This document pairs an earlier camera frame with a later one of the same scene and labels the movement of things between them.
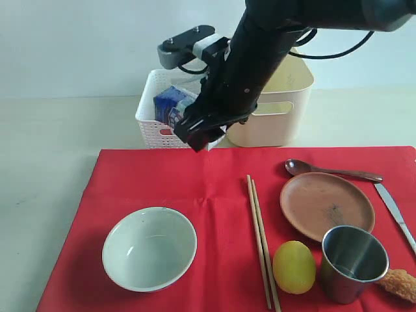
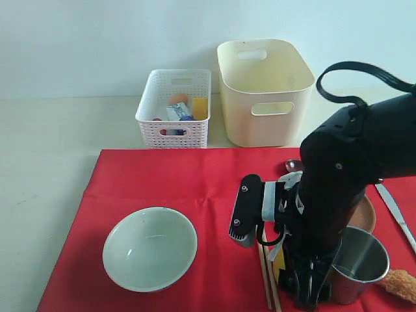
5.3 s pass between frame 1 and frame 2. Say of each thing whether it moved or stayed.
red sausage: moved
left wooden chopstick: stayed
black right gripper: moved
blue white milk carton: moved
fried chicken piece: stayed
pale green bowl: stayed
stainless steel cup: stayed
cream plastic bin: stayed
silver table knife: stayed
